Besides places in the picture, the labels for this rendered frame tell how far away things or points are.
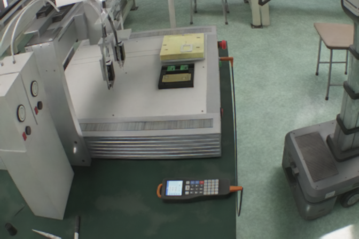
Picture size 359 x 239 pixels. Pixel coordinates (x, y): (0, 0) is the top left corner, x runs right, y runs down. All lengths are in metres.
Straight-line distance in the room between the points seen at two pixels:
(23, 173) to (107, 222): 0.29
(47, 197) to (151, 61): 0.76
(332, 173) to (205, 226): 0.97
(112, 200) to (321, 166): 1.11
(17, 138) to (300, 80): 2.40
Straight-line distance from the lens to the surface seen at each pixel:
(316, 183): 1.81
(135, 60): 1.56
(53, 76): 1.10
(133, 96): 1.36
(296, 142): 2.02
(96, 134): 1.24
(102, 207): 1.15
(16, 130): 0.92
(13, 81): 0.91
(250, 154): 2.33
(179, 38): 1.59
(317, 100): 2.77
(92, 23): 1.20
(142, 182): 1.19
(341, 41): 2.61
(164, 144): 1.20
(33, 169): 1.00
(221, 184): 1.12
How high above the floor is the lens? 1.60
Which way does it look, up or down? 35 degrees down
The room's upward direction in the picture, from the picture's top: 7 degrees counter-clockwise
